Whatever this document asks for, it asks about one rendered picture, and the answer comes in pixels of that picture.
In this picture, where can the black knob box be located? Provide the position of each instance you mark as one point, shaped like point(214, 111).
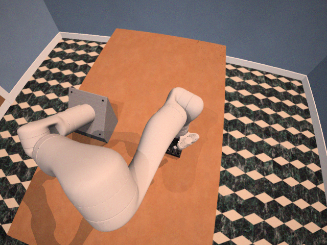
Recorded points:
point(176, 154)

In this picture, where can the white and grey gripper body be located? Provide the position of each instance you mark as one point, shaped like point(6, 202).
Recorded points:
point(184, 139)

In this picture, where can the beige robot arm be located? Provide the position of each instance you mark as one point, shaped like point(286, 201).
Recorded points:
point(97, 180)

